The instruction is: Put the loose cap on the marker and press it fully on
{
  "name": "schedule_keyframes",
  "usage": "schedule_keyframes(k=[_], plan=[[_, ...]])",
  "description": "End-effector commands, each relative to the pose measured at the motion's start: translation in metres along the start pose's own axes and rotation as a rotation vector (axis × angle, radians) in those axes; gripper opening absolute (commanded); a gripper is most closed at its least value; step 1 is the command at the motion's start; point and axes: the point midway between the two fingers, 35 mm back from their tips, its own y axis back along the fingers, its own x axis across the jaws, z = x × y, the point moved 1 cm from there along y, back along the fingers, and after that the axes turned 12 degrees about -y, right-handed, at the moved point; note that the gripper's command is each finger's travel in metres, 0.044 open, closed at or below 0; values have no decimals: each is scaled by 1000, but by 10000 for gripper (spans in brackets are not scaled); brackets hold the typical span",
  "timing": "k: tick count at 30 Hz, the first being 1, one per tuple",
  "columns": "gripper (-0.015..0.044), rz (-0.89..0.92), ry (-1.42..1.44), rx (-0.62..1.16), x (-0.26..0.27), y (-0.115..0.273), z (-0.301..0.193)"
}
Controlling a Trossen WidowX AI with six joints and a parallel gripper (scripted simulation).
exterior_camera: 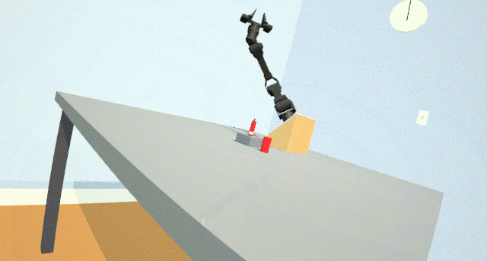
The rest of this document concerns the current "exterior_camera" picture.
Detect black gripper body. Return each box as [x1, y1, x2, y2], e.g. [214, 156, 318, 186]
[240, 14, 273, 36]

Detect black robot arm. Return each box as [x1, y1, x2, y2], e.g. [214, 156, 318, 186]
[246, 24, 296, 122]

